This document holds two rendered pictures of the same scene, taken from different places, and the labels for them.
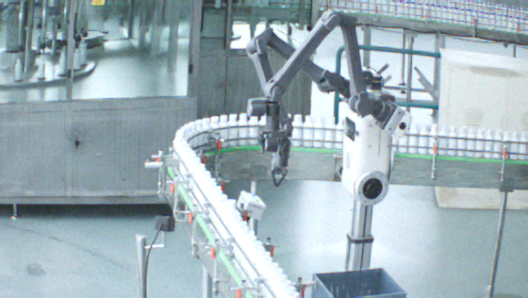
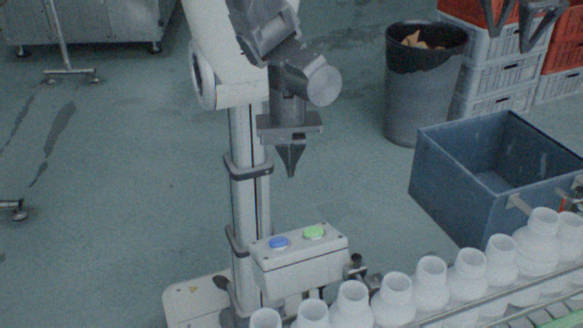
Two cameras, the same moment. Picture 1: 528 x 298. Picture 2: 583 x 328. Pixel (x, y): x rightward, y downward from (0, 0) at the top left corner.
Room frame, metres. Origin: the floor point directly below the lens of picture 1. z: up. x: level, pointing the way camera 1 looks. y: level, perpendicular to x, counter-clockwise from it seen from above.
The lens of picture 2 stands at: (4.84, 0.62, 1.67)
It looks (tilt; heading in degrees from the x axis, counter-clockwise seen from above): 35 degrees down; 263
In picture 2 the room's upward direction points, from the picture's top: straight up
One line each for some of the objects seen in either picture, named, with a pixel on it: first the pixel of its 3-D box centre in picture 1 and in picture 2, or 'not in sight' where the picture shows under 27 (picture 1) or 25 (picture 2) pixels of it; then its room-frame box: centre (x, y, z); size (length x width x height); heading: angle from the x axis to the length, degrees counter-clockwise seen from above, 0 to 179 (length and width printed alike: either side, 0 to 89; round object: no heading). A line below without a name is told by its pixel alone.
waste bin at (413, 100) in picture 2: not in sight; (418, 87); (3.76, -1.96, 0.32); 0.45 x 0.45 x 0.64
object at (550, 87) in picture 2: not in sight; (547, 71); (2.60, -2.48, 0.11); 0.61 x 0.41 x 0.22; 18
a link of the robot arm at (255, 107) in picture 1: (263, 101); not in sight; (4.43, 0.01, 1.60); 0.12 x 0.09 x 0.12; 107
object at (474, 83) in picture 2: not in sight; (484, 63); (3.25, -2.20, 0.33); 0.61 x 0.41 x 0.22; 21
